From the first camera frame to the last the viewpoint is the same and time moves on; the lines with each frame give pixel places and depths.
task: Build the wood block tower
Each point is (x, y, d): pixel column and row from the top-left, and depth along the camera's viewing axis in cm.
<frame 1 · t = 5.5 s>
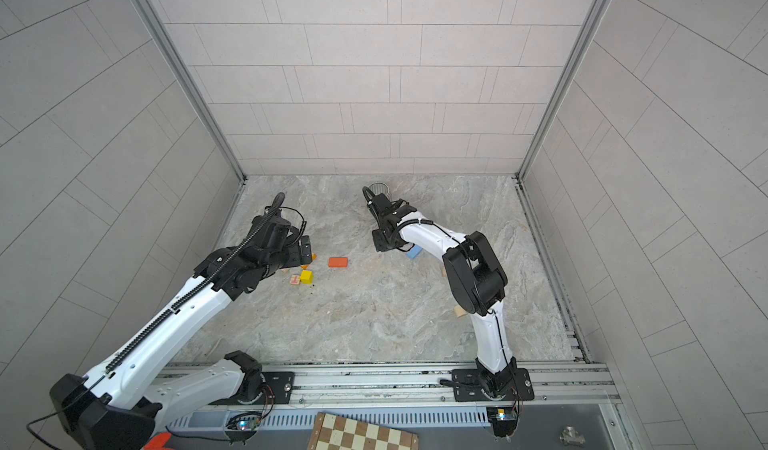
left hand: (304, 244, 76), fingers open
right hand: (382, 244, 94), fingers open
red wooden block: (338, 262, 95), on the table
yellow wooden cube: (307, 277, 90), point 2 cm above the table
letter T wooden block: (295, 280, 90), on the table

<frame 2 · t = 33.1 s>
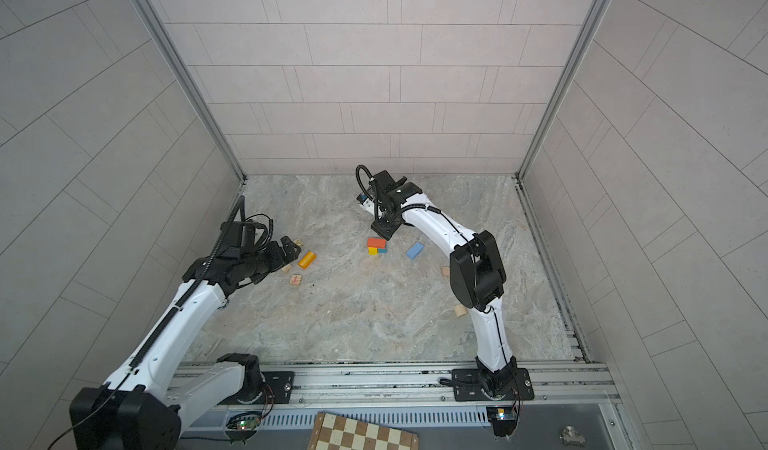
left hand: (296, 250, 80), fingers open
right hand: (385, 224, 92), fingers open
red wooden block: (376, 242, 100), on the table
teal wooden cube: (382, 250, 96), on the table
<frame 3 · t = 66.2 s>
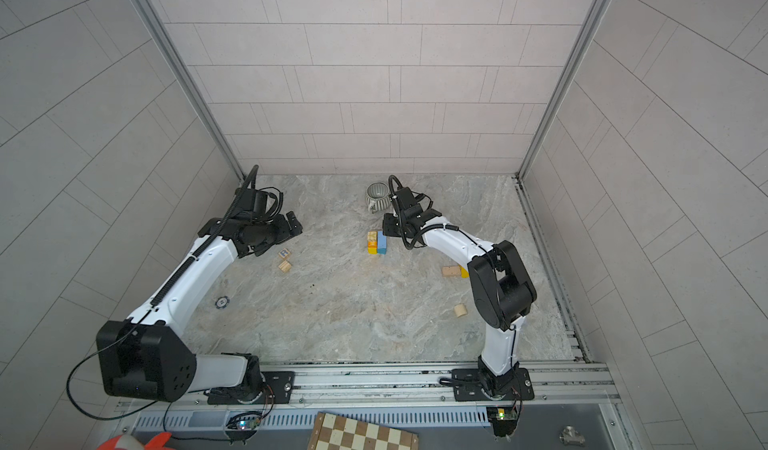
left hand: (296, 226, 83), fingers open
right hand: (384, 225, 92), fingers open
ribbed silver cup: (377, 196, 108), point 4 cm above the table
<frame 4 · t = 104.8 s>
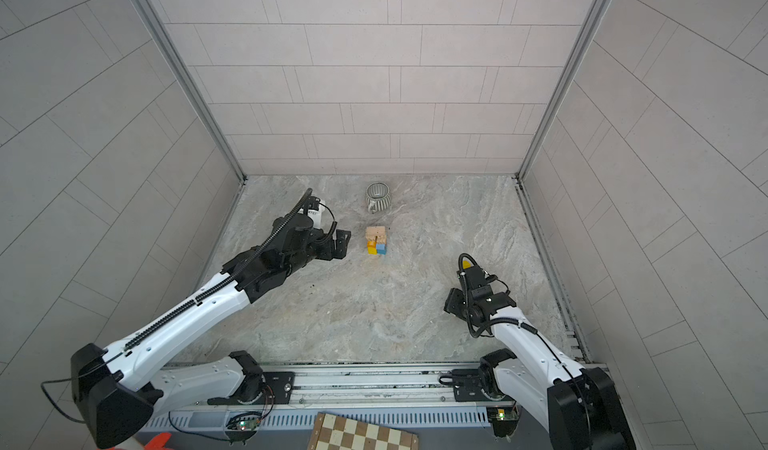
left hand: (344, 230, 74), fingers open
right hand: (449, 305, 86), fingers open
plain wooden block: (375, 233, 91), point 10 cm above the table
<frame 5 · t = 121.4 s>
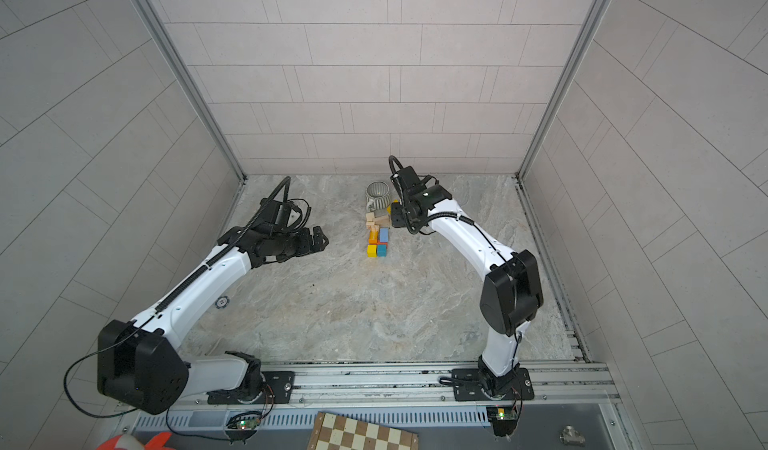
left hand: (323, 239, 81), fingers open
right hand: (397, 218, 86), fingers open
light blue wooden block: (384, 235, 99), point 3 cm above the table
